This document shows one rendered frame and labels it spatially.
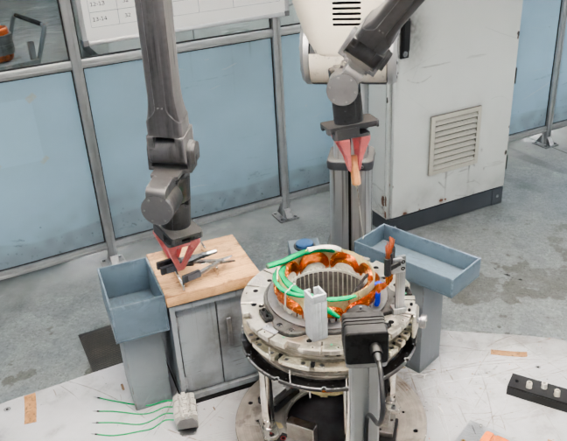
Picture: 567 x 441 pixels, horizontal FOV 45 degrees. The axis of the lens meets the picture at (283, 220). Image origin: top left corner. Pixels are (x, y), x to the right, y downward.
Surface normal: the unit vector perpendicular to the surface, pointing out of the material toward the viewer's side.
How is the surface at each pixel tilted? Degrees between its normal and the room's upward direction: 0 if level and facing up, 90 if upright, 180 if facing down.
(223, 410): 0
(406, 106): 90
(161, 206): 92
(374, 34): 121
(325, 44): 90
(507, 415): 0
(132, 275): 90
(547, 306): 0
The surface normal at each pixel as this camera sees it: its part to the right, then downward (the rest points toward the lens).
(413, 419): -0.05, -0.89
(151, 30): -0.18, 0.56
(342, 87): -0.11, 0.38
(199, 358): 0.37, 0.41
